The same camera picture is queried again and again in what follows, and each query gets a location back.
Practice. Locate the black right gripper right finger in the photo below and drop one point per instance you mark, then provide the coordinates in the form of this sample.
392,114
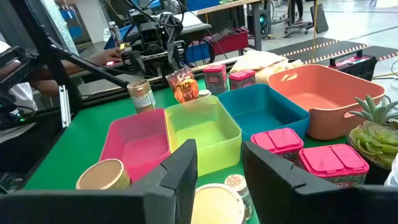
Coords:
311,205

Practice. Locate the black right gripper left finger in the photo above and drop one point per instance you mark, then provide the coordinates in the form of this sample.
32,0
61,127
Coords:
93,208

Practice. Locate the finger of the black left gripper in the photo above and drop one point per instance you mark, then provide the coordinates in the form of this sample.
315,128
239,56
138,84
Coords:
174,56
136,62

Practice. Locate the orange taco mix packet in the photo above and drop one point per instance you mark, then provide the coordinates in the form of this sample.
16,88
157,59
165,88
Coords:
173,77
186,91

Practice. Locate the gold-lidded spice jar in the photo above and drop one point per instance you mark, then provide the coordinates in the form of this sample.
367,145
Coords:
141,96
102,175
217,205

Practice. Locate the pink-lidded spice tin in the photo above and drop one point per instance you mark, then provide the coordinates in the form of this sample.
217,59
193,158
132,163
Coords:
334,163
277,141
242,79
215,78

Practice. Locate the small glass spice jar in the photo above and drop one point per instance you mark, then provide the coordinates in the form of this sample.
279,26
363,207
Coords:
204,92
237,183

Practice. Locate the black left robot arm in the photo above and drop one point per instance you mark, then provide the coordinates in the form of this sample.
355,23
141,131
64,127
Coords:
169,21

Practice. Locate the blue plastic crate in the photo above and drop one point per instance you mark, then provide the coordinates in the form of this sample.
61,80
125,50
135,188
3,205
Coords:
194,53

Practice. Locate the person's hand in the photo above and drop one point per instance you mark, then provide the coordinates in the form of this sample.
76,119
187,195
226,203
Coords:
105,56

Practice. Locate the clear water bottle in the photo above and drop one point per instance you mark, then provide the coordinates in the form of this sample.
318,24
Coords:
115,34

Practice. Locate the grey desk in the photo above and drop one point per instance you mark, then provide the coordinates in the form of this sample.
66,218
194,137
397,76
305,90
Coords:
196,28

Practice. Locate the red plastic crate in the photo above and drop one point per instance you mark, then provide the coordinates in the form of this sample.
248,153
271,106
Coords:
231,43

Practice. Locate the wooden-top work table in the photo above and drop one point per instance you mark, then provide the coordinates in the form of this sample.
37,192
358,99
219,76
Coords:
224,7

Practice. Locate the green table mat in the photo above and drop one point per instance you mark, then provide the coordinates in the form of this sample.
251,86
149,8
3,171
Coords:
77,140

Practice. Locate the pink plastic bin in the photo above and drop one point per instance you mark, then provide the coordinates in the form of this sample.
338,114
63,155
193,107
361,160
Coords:
140,149

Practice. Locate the yellow-green plastic bin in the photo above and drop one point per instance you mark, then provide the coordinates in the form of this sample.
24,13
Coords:
202,133

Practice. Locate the pale yellow cloth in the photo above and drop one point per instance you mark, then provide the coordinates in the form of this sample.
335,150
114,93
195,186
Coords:
261,60

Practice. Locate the potted green succulent plant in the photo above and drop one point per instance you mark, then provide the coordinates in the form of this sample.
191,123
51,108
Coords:
373,140

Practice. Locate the person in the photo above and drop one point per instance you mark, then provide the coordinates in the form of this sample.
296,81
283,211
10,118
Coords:
299,11
46,87

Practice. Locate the black computer tower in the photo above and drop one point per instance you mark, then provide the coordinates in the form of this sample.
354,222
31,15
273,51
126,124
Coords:
262,21

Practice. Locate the teal plastic bin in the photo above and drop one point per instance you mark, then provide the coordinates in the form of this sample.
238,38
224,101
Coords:
264,115

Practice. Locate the orange round bowl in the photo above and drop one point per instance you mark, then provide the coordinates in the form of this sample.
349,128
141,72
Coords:
320,93

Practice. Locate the black power box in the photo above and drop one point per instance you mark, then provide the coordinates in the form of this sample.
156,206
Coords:
15,115

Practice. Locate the rolling stool base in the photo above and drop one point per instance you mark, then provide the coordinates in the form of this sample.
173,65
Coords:
298,27

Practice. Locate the black and red toolbox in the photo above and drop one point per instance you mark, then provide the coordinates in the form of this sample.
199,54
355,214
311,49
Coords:
357,68

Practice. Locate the black flat panel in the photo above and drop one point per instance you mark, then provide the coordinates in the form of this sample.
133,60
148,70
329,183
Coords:
319,18

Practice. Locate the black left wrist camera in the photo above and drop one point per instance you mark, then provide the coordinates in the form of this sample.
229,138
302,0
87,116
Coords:
150,34

